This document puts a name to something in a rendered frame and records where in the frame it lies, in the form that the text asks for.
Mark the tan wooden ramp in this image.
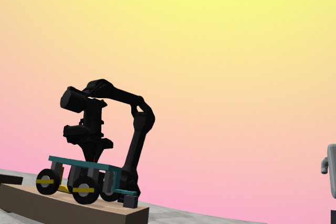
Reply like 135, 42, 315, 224
0, 174, 149, 224

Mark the teal wheeled trolley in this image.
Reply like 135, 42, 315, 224
36, 155, 137, 205

